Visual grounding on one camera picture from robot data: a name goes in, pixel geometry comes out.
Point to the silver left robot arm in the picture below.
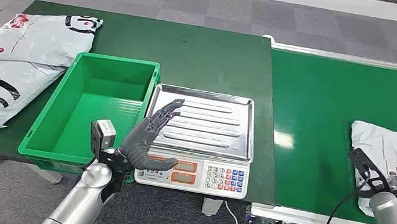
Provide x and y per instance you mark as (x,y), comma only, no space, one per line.
(85,196)

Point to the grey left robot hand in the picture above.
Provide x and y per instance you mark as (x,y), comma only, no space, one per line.
(141,144)

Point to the small grey parcel bag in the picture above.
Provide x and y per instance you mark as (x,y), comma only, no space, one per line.
(380,146)

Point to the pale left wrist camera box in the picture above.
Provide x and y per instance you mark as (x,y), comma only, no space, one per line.
(106,133)

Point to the white table leg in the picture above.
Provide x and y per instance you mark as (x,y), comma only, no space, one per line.
(211,207)

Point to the grey mailer with red print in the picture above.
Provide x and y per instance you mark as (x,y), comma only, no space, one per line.
(45,39)

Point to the electronic scale with steel tray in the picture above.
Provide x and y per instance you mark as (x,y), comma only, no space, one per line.
(211,128)

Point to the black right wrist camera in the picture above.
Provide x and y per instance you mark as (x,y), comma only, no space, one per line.
(367,168)

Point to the large grey mailer big logo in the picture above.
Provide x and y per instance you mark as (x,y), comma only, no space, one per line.
(5,80)

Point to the green conveyor belt machine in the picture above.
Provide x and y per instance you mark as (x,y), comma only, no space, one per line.
(317,124)

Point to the white table foot bar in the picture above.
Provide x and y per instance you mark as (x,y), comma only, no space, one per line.
(45,174)

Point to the green plastic delivery box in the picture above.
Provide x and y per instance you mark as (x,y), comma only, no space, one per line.
(86,111)

